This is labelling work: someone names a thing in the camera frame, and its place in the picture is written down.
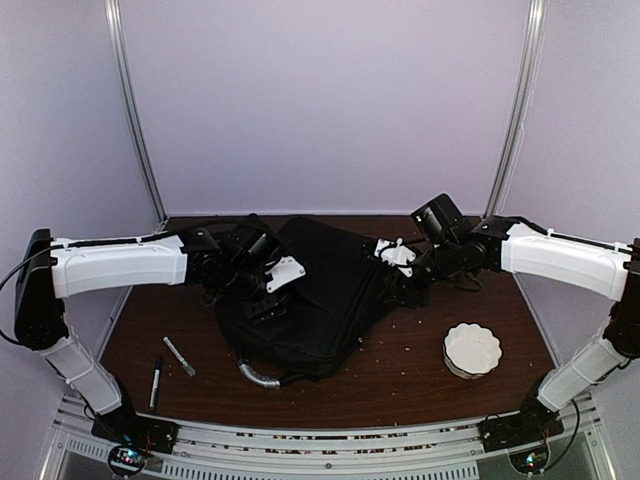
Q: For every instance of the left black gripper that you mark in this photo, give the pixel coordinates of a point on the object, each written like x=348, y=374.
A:
x=259, y=312

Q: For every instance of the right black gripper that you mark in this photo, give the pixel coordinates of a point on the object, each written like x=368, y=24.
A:
x=411, y=296

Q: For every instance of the black student bag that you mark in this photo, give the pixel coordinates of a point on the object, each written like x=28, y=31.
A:
x=327, y=311

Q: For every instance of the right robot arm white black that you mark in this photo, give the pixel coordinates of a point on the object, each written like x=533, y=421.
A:
x=516, y=245

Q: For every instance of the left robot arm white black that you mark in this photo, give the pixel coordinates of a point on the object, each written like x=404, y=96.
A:
x=248, y=261

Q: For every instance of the white scalloped dish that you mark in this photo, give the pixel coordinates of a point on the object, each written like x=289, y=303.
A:
x=471, y=351

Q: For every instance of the dark blue pen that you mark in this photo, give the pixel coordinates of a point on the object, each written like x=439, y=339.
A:
x=157, y=372

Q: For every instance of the aluminium front rail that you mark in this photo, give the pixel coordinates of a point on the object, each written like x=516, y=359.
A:
x=445, y=450

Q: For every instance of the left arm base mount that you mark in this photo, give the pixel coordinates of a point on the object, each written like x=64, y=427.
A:
x=137, y=445

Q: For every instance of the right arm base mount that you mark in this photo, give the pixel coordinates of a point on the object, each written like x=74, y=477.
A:
x=524, y=437

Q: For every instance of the right aluminium wall post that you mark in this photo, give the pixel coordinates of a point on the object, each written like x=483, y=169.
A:
x=523, y=94

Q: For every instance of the aluminium wall post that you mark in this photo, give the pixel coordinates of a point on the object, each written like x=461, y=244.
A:
x=523, y=94
x=132, y=114

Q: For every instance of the left aluminium wall post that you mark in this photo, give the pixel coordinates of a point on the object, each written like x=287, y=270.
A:
x=132, y=114

